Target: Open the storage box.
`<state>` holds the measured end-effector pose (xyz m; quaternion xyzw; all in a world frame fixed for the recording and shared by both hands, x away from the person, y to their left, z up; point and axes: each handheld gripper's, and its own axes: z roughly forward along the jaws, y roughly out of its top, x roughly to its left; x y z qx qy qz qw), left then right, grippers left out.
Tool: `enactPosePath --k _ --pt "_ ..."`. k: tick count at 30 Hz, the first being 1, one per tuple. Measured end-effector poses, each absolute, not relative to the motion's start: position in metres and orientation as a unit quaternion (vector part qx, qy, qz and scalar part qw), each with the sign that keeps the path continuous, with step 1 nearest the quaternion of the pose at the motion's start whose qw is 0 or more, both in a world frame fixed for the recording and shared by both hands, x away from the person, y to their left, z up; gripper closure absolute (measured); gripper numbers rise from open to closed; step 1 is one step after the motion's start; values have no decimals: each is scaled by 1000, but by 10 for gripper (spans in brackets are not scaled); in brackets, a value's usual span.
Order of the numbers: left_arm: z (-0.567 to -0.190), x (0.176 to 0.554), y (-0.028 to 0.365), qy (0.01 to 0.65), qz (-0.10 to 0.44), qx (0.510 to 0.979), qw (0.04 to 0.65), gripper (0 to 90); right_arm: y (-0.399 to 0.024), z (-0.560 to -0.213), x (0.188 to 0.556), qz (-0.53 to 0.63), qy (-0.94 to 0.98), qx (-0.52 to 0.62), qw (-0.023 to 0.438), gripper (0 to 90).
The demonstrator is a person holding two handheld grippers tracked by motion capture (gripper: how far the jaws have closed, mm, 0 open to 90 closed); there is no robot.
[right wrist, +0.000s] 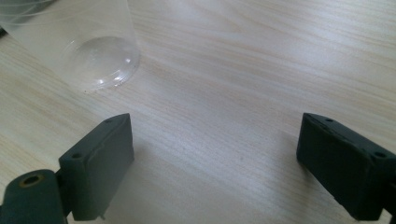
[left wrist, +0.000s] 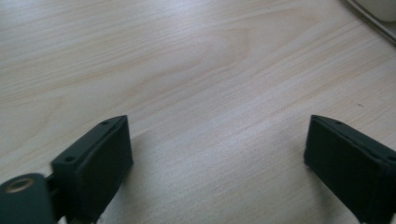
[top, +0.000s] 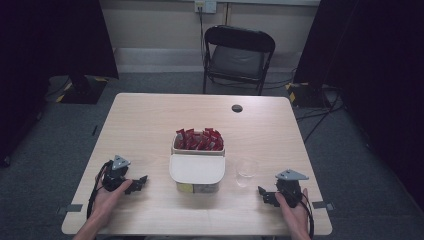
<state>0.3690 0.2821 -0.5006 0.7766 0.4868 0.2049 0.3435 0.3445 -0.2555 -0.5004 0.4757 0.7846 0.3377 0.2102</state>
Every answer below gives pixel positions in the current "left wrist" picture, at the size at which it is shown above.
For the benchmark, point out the white organizer box with lid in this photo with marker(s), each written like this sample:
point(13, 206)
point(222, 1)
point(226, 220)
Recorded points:
point(381, 9)

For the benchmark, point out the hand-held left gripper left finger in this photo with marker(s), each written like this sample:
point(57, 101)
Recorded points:
point(93, 168)

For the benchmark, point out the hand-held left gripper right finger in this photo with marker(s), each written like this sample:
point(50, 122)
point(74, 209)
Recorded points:
point(351, 161)

